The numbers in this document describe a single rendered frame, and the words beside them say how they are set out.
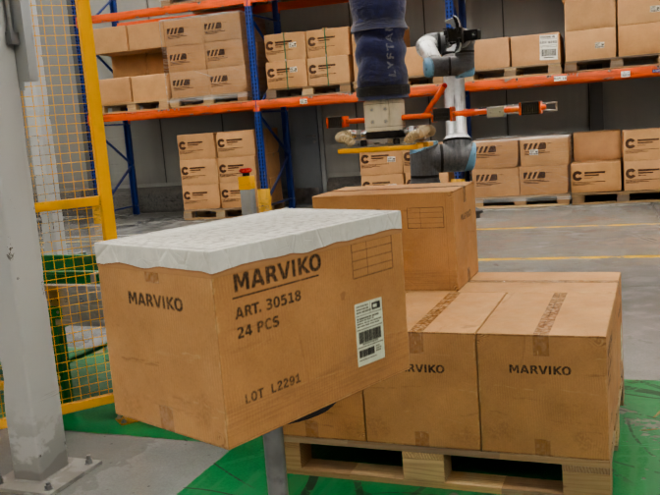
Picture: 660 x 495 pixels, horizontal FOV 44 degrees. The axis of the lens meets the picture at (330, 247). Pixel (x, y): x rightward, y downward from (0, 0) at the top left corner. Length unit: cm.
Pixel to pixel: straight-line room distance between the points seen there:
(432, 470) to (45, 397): 144
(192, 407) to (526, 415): 132
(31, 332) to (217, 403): 162
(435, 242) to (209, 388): 178
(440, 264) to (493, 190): 737
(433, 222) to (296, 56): 820
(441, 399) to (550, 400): 35
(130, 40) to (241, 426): 1094
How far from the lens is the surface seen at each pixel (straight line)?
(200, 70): 1180
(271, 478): 207
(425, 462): 288
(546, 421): 274
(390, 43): 342
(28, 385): 321
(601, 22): 1061
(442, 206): 326
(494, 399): 274
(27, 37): 320
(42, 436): 329
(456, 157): 430
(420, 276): 333
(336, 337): 186
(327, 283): 182
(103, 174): 363
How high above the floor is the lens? 125
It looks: 9 degrees down
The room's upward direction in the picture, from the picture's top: 4 degrees counter-clockwise
